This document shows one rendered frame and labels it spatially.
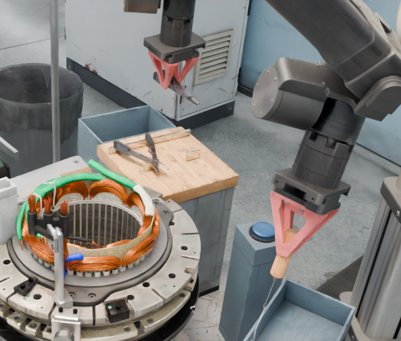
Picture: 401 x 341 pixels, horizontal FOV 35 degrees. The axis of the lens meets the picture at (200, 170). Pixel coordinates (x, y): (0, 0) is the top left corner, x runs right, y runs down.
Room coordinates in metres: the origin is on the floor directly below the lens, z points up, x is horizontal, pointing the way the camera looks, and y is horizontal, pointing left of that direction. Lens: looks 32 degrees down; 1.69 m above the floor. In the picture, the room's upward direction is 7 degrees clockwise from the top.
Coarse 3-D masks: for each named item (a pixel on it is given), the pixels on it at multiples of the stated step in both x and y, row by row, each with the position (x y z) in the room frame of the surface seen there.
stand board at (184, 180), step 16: (176, 128) 1.14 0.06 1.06; (112, 144) 1.04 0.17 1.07; (160, 144) 1.06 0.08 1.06; (176, 144) 1.07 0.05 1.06; (192, 144) 1.08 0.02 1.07; (112, 160) 0.98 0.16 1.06; (128, 160) 0.99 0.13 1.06; (160, 160) 1.00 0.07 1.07; (176, 160) 1.01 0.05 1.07; (192, 160) 1.02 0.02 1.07; (208, 160) 1.02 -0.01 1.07; (128, 176) 0.94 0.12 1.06; (144, 176) 0.94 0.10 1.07; (160, 176) 0.95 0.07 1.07; (176, 176) 0.96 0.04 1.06; (192, 176) 0.96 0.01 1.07; (208, 176) 0.97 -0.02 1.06; (224, 176) 0.98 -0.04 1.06; (160, 192) 0.90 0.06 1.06; (176, 192) 0.91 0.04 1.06; (192, 192) 0.93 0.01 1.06; (208, 192) 0.95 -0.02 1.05
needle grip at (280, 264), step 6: (288, 234) 0.60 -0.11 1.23; (294, 234) 0.60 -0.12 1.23; (288, 240) 0.60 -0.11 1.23; (276, 258) 0.60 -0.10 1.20; (282, 258) 0.59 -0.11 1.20; (288, 258) 0.59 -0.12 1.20; (276, 264) 0.59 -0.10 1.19; (282, 264) 0.59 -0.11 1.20; (288, 264) 0.60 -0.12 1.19; (270, 270) 0.60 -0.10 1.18; (276, 270) 0.59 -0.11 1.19; (282, 270) 0.59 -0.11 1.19; (276, 276) 0.59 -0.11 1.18; (282, 276) 0.59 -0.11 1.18
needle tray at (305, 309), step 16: (288, 288) 0.72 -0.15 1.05; (304, 288) 0.71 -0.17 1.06; (272, 304) 0.67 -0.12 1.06; (288, 304) 0.71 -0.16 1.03; (304, 304) 0.70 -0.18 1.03; (320, 304) 0.69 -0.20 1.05; (336, 304) 0.68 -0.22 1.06; (272, 320) 0.67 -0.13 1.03; (288, 320) 0.68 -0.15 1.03; (304, 320) 0.68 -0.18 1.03; (320, 320) 0.68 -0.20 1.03; (336, 320) 0.68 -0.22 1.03; (256, 336) 0.63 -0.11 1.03; (272, 336) 0.64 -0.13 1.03; (288, 336) 0.64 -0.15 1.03; (304, 336) 0.65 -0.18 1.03; (320, 336) 0.65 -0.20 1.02; (336, 336) 0.66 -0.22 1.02
